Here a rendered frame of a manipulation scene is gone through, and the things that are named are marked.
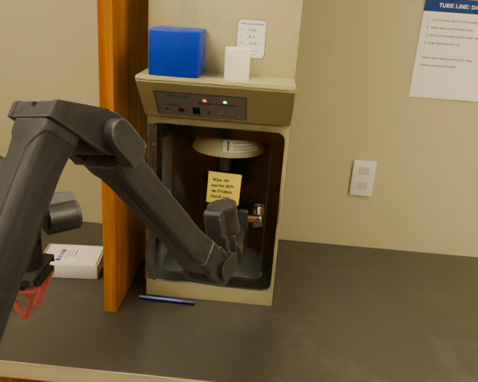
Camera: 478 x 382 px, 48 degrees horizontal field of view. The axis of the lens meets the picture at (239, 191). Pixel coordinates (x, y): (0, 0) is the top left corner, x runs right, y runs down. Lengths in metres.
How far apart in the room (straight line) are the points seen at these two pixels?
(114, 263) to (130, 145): 0.60
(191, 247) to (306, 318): 0.53
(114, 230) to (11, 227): 0.63
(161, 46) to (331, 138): 0.74
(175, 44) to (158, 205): 0.38
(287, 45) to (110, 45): 0.36
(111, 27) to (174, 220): 0.45
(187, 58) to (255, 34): 0.17
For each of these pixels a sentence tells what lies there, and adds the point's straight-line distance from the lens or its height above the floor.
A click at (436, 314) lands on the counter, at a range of 1.49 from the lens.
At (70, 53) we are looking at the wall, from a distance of 1.72.
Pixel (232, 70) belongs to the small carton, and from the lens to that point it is 1.10.
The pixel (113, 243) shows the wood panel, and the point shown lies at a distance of 1.26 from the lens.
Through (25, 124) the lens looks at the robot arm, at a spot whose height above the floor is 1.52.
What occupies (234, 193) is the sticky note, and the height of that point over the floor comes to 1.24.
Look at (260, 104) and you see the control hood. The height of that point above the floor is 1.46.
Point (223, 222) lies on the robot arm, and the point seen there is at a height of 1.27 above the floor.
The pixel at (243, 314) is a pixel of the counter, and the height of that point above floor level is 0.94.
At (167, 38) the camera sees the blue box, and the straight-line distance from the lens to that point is 1.09.
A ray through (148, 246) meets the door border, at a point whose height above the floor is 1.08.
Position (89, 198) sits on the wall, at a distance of 1.82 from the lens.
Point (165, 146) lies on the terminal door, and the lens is 1.23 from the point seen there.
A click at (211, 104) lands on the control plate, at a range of 1.13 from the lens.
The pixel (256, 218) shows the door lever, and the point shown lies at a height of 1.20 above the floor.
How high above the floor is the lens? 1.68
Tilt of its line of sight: 20 degrees down
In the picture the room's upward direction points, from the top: 4 degrees clockwise
